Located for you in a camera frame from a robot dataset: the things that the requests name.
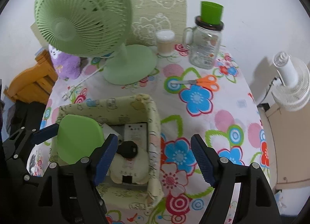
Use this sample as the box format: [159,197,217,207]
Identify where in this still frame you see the green rounded plastic case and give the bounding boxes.
[57,114,106,166]

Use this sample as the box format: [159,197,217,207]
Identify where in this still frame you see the purple plush toy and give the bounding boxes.
[48,44,82,81]

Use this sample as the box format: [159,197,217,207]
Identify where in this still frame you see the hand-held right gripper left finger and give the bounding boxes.
[37,133,119,224]

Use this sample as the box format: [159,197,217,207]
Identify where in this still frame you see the yellow patterned storage box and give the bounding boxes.
[48,94,164,211]

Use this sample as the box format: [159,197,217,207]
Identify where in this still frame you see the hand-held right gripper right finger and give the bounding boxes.
[190,134,283,224]

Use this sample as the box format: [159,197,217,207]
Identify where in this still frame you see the black key fob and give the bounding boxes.
[117,141,139,160]

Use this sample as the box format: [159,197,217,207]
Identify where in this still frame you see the white fan cable with plug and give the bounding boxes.
[61,66,107,101]

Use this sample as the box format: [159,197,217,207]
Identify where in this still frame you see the floral tablecloth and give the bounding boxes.
[40,42,272,224]

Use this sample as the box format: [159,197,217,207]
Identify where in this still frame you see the white rectangular device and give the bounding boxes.
[123,123,148,152]

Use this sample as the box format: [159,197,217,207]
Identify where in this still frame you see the green plastic cup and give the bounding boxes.
[200,1,225,25]

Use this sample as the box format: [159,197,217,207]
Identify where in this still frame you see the orange handled scissors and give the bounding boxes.
[170,74,220,91]

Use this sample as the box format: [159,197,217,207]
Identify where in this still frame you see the clear cotton swab container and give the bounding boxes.
[155,30,175,56]

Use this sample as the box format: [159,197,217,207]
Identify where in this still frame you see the black cloth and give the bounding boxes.
[9,100,49,133]

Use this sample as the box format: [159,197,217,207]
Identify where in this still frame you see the white floor fan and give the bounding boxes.
[271,51,310,112]

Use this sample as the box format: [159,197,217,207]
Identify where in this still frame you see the orange wooden furniture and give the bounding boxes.
[4,49,59,105]

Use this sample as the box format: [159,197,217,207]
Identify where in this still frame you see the white rounded case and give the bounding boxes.
[110,151,150,185]

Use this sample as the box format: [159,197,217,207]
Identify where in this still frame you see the black fan cable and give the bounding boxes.
[256,76,279,106]

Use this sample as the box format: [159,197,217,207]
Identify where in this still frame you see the green desk fan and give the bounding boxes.
[34,0,158,86]

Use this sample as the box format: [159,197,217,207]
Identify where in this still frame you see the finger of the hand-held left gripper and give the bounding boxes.
[3,160,49,191]
[2,124,60,164]

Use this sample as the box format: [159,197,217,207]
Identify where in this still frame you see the green patterned wall sheet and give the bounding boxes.
[128,0,189,46]

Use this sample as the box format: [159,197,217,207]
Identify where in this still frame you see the glass jar mug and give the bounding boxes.
[183,16,225,70]

